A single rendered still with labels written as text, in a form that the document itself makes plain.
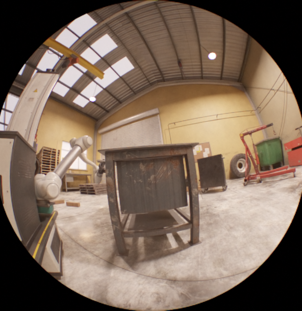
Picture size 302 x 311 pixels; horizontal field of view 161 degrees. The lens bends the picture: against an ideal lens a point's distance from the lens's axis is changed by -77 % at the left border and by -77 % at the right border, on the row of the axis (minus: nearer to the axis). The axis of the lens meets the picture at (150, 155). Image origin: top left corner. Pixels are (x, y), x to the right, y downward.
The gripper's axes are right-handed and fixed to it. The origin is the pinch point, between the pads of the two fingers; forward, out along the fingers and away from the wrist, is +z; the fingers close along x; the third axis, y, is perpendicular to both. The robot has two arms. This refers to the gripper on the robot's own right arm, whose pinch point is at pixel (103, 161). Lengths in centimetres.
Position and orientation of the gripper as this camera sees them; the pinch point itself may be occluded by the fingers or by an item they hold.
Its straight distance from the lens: 139.9
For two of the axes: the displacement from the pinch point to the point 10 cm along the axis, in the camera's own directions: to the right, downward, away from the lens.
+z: 4.6, -8.3, -3.0
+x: -6.0, -5.4, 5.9
